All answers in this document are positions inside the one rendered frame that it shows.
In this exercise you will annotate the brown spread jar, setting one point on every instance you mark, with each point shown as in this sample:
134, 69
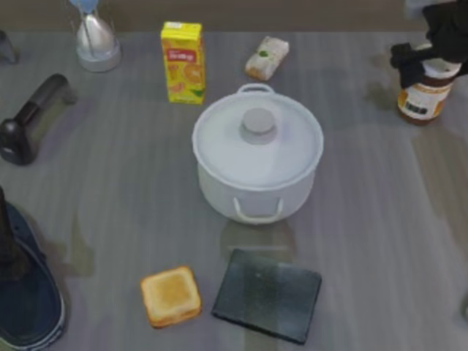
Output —
426, 98

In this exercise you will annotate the wrapped bread roll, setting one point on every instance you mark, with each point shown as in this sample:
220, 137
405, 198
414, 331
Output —
267, 58

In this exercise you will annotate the white pot lid grey knob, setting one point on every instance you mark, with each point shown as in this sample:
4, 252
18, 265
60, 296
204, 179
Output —
257, 142

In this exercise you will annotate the white kitchen pot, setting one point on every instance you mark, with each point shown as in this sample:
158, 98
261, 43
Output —
256, 197

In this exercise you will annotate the yellow orange juice carton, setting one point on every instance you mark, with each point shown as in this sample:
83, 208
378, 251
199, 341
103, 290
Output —
184, 64

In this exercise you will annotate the black slate board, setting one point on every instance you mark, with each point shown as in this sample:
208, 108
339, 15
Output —
267, 296

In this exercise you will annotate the silver hourglass blue top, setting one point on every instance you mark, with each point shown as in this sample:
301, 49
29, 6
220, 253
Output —
97, 47

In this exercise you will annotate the toasted sandwich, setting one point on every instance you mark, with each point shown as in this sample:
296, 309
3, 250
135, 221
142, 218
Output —
170, 296

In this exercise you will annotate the black handheld barcode scanner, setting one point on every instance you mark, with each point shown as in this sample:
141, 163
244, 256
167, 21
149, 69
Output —
31, 117

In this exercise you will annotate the dark blue sneaker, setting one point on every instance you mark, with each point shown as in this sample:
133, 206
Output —
29, 292

